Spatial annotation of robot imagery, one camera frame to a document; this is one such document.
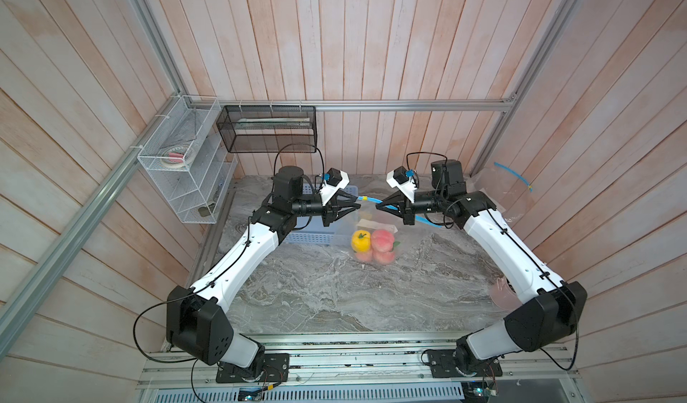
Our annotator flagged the yellow mango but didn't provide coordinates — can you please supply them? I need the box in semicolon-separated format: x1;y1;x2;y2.
351;230;371;253

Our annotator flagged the clear zip-top bag with label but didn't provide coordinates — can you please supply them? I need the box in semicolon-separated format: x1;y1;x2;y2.
335;194;438;267

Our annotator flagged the pink peach with leaf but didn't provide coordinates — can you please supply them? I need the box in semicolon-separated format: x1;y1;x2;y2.
373;251;395;265

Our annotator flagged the clear zip-top bag blue zipper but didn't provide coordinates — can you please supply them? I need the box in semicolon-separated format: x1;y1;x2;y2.
472;161;535;226

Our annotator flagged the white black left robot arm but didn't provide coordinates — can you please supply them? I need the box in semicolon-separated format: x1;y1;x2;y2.
166;166;361;368

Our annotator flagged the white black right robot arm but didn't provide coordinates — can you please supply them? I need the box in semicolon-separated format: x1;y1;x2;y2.
377;158;588;374

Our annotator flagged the pink pencil holder tin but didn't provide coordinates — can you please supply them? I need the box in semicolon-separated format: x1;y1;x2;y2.
489;277;522;312

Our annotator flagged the tape roll on shelf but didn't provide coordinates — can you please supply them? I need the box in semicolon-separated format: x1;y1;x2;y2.
159;144;196;170

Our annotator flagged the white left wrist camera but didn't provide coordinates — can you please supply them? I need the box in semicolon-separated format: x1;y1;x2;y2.
319;168;350;205

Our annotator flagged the black mesh wall basket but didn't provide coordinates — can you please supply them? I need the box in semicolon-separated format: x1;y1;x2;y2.
216;105;318;154

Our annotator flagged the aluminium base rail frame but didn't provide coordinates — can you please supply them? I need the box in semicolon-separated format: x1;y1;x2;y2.
134;331;589;402

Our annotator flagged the white wire mesh shelf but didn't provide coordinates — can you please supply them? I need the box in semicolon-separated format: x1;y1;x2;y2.
138;95;236;225

